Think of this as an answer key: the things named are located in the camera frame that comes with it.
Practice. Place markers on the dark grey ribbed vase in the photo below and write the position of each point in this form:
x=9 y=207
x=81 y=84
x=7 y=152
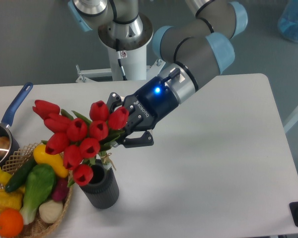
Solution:
x=102 y=191

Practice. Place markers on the yellow squash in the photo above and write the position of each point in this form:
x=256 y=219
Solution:
x=55 y=161

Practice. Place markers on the green cucumber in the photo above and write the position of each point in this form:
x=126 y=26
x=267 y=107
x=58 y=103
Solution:
x=19 y=177

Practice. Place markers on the red tulip bouquet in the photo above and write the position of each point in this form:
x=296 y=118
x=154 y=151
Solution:
x=80 y=140

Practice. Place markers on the green lettuce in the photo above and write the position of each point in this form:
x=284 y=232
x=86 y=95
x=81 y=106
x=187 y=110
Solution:
x=38 y=187

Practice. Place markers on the small yellow pepper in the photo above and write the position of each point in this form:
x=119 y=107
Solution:
x=4 y=177

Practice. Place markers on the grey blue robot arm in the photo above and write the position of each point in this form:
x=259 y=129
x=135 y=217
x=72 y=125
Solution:
x=175 y=62

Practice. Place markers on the orange fruit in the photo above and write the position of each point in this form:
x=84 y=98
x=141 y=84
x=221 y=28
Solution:
x=11 y=223

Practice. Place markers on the woven wicker basket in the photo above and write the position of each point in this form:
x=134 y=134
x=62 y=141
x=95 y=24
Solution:
x=38 y=228

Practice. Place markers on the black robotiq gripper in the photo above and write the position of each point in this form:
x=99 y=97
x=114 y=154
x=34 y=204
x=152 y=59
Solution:
x=147 y=106

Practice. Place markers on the blue handled saucepan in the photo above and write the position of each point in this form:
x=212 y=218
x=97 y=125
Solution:
x=8 y=117

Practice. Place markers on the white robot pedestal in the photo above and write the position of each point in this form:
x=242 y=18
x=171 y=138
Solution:
x=127 y=51

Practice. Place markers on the white garlic bulb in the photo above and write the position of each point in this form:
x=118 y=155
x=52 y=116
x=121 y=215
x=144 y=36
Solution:
x=50 y=211

